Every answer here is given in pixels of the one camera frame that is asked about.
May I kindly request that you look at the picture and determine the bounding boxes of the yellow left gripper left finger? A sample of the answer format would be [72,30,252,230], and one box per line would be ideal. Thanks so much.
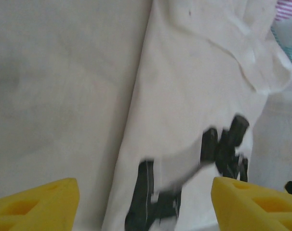
[0,177,80,231]

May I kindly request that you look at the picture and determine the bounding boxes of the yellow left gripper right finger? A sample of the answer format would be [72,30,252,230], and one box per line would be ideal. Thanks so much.
[212,177,292,231]

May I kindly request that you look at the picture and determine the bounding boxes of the white t-shirt with black print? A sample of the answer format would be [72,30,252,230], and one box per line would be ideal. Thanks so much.
[101,0,292,231]

